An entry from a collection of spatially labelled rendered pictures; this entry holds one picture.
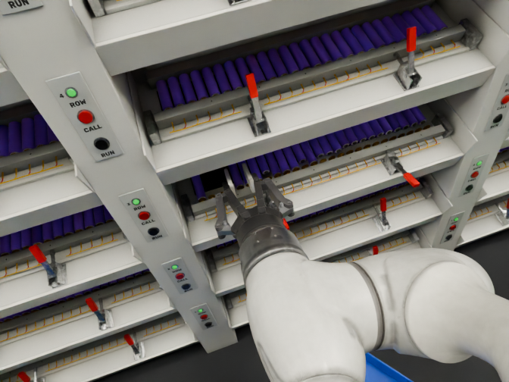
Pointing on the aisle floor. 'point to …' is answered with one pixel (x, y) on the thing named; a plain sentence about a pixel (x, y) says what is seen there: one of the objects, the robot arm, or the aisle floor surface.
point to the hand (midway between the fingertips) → (238, 180)
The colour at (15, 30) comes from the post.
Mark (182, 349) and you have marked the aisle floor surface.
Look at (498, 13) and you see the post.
